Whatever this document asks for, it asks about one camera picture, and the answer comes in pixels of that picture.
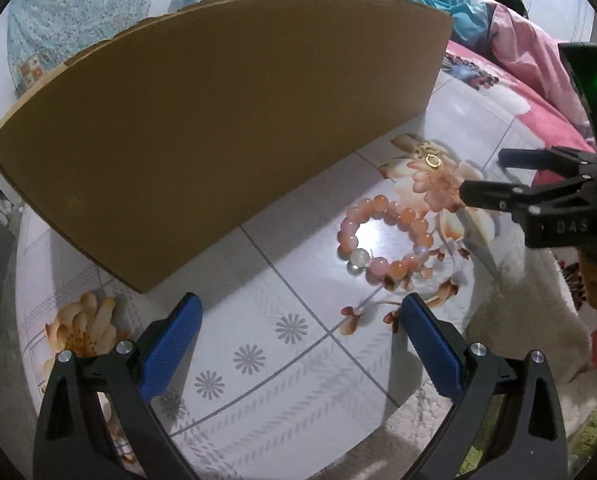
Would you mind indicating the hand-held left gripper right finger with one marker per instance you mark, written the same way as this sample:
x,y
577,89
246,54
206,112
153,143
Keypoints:
x,y
431,345

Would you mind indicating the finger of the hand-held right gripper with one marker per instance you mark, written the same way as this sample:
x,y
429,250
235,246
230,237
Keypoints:
x,y
493,194
533,157

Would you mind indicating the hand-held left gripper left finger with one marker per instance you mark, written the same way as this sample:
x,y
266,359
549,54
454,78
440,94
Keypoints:
x,y
171,345

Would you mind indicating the small gold earring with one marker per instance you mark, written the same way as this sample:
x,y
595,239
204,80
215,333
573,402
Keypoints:
x,y
427,160
422,148

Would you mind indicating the brown cardboard box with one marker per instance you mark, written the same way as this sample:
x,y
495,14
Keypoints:
x,y
203,135

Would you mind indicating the person's right hand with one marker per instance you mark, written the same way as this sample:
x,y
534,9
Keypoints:
x,y
593,280

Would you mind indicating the white fluffy rug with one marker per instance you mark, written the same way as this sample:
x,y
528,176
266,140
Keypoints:
x,y
523,310

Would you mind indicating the pink blanket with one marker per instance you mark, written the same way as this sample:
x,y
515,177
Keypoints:
x,y
533,50

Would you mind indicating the floral tablecloth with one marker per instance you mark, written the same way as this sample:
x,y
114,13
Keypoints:
x,y
303,360

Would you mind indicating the blue blanket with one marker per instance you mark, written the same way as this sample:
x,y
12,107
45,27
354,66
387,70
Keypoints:
x,y
458,5

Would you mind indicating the green mat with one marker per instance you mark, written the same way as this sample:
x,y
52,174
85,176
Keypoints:
x,y
583,425

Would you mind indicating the teal patterned cloth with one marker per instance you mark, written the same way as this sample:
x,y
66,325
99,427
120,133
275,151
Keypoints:
x,y
78,20

